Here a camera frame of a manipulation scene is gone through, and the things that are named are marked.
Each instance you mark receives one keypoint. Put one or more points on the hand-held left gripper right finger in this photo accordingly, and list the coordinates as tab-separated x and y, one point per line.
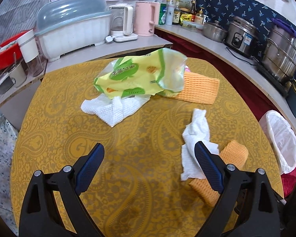
209	169

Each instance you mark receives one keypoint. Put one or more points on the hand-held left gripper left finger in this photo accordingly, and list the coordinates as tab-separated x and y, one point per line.
88	171

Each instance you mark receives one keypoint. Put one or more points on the orange foam net sleeve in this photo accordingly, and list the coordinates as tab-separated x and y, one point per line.
234	153
199	88

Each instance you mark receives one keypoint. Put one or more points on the white paper towel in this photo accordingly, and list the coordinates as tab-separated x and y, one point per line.
111	113
194	133

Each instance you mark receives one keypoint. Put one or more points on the white lined trash bin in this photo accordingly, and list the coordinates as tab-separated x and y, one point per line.
281	138

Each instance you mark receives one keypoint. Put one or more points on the yellow green packaging bag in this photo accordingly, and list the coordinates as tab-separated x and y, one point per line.
128	76

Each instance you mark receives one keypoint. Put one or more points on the yellow patterned tablecloth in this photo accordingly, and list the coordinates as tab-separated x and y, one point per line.
138	138

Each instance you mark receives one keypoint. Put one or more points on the small pink packet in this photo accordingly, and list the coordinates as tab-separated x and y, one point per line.
187	69

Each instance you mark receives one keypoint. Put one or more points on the black induction cooker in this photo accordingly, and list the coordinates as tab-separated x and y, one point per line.
271	79

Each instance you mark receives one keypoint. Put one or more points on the grey white mug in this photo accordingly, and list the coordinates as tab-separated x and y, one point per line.
17	75

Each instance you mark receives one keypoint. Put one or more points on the white lidded jar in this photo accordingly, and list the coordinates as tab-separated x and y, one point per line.
30	51

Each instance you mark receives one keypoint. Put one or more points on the large steel steamer pot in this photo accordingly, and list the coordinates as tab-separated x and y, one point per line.
281	56

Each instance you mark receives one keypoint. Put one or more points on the white dish rack with lid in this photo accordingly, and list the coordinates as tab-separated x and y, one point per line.
71	39

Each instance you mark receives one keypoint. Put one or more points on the steel rice cooker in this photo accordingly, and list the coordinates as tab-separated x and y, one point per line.
241	38

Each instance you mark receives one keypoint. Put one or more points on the small steel pot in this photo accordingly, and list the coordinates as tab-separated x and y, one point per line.
214	32

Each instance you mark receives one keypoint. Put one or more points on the red plastic basket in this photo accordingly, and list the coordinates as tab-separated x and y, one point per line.
5	56

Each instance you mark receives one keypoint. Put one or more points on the clear food container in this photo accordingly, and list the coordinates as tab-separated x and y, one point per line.
192	25

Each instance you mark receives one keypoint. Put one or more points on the yellow pump bottle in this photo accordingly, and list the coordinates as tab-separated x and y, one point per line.
199	17

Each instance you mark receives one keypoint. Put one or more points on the yellow label jar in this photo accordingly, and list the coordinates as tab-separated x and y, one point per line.
186	18

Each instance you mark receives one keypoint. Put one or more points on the white glass kettle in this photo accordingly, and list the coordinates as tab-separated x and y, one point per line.
120	22

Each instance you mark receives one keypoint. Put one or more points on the dark sauce bottle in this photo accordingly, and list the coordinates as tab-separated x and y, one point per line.
176	17

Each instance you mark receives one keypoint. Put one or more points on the red label sauce bottle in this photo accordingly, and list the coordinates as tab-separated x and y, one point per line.
193	12

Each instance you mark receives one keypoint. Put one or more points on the white bottle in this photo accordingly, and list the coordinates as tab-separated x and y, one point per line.
169	16

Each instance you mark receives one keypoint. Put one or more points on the purple cloth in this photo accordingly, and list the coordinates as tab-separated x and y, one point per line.
286	27

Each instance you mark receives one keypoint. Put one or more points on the pink electric kettle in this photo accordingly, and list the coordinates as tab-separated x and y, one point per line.
145	19

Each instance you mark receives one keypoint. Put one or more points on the blue patterned cloth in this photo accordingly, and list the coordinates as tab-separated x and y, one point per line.
236	5

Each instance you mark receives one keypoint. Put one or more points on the white green carton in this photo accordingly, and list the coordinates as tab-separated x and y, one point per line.
182	0

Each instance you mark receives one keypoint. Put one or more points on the grey striped cloth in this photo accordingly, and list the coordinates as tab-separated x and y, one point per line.
14	12

